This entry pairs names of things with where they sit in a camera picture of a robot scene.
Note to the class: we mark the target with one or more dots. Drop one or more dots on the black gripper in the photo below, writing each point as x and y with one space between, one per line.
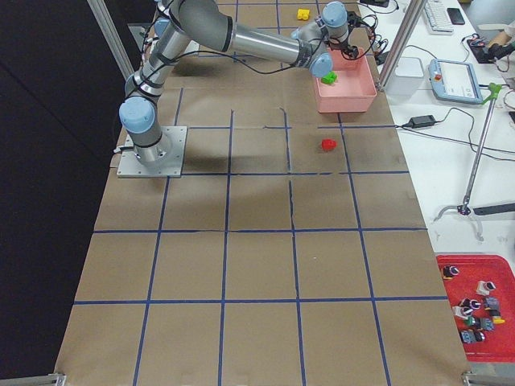
344 45

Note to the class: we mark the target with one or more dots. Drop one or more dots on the green toy block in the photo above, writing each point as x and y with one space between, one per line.
329 79

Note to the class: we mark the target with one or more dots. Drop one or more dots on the red toy block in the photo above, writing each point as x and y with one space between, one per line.
328 144

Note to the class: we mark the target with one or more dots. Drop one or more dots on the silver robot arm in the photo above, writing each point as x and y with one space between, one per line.
196 31

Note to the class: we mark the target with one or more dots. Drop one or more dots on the pink plastic box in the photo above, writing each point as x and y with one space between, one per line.
353 91

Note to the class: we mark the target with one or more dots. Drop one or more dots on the white square box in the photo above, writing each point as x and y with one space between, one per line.
407 77

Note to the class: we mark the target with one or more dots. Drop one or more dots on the yellow toy block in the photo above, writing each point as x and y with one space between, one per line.
303 14

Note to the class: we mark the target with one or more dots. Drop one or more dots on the white keyboard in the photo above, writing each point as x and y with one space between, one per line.
436 19

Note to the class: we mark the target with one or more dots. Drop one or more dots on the black power adapter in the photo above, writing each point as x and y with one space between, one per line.
421 121

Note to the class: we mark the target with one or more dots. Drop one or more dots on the teach pendant tablet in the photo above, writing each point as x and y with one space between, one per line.
454 81

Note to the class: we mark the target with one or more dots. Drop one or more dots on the black smartphone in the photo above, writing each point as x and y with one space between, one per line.
455 16

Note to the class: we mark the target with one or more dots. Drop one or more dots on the red parts tray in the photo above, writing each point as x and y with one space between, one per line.
480 289

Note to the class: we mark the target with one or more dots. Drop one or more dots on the aluminium frame post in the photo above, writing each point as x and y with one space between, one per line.
409 21

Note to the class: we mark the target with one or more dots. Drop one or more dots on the green handled reacher tool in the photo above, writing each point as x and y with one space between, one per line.
464 209

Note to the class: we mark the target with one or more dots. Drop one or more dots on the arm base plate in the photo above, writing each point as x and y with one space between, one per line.
165 159

